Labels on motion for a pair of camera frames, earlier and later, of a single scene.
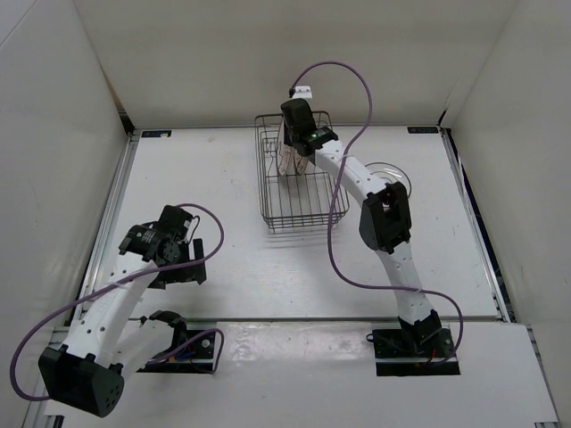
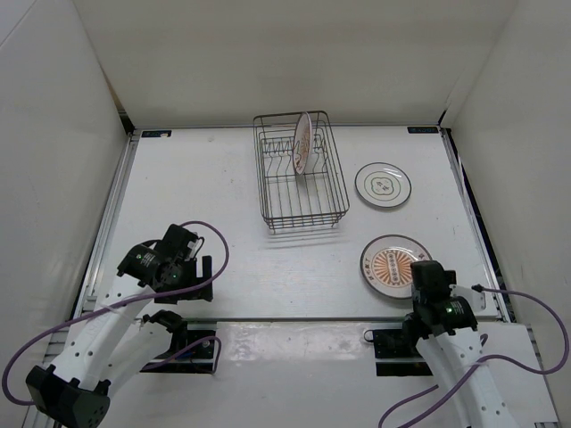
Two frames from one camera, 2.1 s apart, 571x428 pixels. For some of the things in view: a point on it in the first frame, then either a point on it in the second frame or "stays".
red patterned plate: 299,161 → 385,266
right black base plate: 412,351 stays
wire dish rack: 316,197 stays
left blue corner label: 155,133 stays
